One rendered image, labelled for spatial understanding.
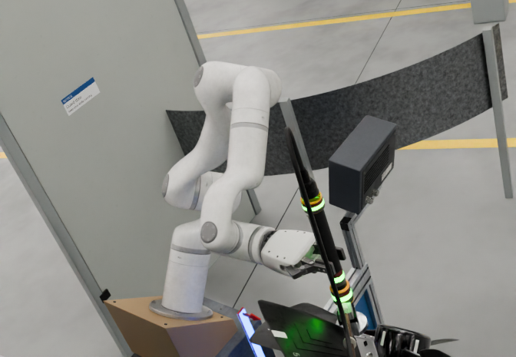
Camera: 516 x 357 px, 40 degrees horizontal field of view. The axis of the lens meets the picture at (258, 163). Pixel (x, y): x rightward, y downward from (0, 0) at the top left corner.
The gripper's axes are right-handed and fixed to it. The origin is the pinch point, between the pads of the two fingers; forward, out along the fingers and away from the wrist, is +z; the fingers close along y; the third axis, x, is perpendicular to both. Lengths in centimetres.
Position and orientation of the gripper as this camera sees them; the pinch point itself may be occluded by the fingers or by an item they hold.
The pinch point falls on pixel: (330, 259)
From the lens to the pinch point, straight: 146.3
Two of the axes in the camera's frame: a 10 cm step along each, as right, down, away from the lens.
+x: -3.0, -8.1, -5.1
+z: 7.8, 1.0, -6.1
